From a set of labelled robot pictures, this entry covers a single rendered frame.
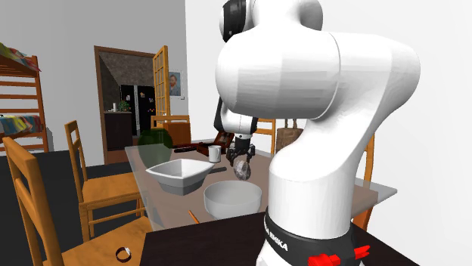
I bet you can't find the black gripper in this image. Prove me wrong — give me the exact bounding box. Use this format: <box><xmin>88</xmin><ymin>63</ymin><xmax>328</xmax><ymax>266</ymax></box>
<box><xmin>225</xmin><ymin>134</ymin><xmax>258</xmax><ymax>168</ymax></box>

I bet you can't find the grey speckled stone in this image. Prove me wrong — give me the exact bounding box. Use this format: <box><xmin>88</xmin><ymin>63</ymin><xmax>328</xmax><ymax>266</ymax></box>
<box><xmin>232</xmin><ymin>159</ymin><xmax>252</xmax><ymax>182</ymax></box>

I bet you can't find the white mug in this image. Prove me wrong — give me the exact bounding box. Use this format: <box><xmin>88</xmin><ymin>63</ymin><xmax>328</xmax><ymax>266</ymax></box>
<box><xmin>207</xmin><ymin>144</ymin><xmax>223</xmax><ymax>164</ymax></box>

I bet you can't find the brown open wooden box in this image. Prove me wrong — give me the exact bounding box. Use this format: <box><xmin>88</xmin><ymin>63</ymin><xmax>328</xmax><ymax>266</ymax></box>
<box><xmin>196</xmin><ymin>131</ymin><xmax>236</xmax><ymax>156</ymax></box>

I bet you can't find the wooden chair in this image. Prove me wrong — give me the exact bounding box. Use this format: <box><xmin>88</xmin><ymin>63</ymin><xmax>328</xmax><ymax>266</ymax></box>
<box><xmin>64</xmin><ymin>119</ymin><xmax>147</xmax><ymax>243</ymax></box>
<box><xmin>150</xmin><ymin>114</ymin><xmax>192</xmax><ymax>147</ymax></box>
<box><xmin>255</xmin><ymin>117</ymin><xmax>277</xmax><ymax>156</ymax></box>
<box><xmin>351</xmin><ymin>133</ymin><xmax>376</xmax><ymax>232</ymax></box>
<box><xmin>1</xmin><ymin>135</ymin><xmax>154</xmax><ymax>266</ymax></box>

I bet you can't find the white round bowl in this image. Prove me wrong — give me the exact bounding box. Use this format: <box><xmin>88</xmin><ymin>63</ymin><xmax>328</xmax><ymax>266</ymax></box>
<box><xmin>203</xmin><ymin>180</ymin><xmax>263</xmax><ymax>221</ymax></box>

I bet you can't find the brown wicker basket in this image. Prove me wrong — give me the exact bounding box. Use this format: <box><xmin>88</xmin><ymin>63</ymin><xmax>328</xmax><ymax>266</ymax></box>
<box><xmin>275</xmin><ymin>118</ymin><xmax>304</xmax><ymax>154</ymax></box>

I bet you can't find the white square bowl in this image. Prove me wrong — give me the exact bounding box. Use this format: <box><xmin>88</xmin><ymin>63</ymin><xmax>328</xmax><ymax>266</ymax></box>
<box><xmin>144</xmin><ymin>158</ymin><xmax>216</xmax><ymax>196</ymax></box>

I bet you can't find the glass top dining table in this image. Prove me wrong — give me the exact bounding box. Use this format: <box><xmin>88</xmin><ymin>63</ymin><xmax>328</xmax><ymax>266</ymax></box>
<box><xmin>124</xmin><ymin>141</ymin><xmax>399</xmax><ymax>232</ymax></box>

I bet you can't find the green translucent round vase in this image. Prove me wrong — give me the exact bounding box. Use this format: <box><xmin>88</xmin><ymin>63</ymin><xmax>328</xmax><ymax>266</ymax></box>
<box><xmin>137</xmin><ymin>127</ymin><xmax>174</xmax><ymax>168</ymax></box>

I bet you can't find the dark robot stand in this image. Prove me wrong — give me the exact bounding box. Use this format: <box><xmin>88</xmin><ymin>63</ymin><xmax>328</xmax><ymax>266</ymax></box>
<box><xmin>138</xmin><ymin>211</ymin><xmax>420</xmax><ymax>266</ymax></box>

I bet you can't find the wooden glazed door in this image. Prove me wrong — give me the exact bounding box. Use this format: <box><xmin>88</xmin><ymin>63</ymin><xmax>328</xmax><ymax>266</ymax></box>
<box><xmin>152</xmin><ymin>45</ymin><xmax>172</xmax><ymax>119</ymax></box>

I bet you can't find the black refrigerator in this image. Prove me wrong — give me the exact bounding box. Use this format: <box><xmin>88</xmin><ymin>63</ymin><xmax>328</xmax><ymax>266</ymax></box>
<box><xmin>120</xmin><ymin>84</ymin><xmax>156</xmax><ymax>138</ymax></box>

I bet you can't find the dark kitchen counter with plant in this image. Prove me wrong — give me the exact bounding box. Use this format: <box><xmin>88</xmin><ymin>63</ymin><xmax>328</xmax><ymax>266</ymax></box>
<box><xmin>103</xmin><ymin>98</ymin><xmax>133</xmax><ymax>153</ymax></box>

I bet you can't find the wooden bunk bed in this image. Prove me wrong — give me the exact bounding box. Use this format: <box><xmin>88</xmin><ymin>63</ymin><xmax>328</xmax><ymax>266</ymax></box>
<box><xmin>0</xmin><ymin>42</ymin><xmax>50</xmax><ymax>153</ymax></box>

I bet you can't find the framed portrait wall picture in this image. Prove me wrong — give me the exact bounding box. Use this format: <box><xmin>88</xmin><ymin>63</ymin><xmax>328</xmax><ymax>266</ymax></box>
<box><xmin>168</xmin><ymin>69</ymin><xmax>185</xmax><ymax>101</ymax></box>

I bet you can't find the dark ring with white stone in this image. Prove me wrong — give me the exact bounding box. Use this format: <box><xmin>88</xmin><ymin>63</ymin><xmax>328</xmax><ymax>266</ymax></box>
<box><xmin>114</xmin><ymin>246</ymin><xmax>133</xmax><ymax>264</ymax></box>

